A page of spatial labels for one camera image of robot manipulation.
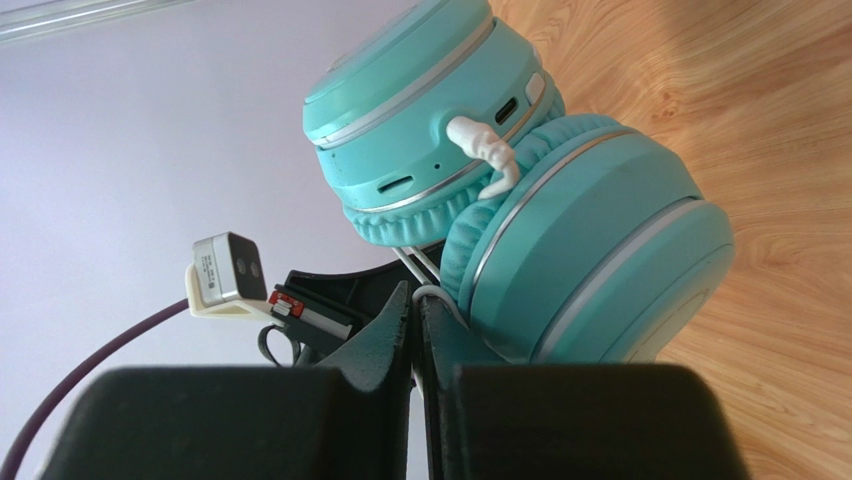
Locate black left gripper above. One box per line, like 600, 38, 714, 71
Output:
257, 259, 420, 365

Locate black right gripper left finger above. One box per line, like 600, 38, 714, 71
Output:
42, 281, 411, 479

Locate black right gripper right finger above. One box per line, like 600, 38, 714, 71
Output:
417, 297, 749, 479

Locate teal cat-ear headphones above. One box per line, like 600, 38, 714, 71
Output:
303, 1, 735, 363

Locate white headphone cable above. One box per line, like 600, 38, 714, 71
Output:
391, 115, 522, 401

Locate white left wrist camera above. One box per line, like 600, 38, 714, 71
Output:
185, 232, 273, 322

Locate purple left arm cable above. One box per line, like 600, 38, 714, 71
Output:
0, 298, 191, 480

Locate aluminium right frame rail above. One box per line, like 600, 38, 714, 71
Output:
1, 0, 185, 44

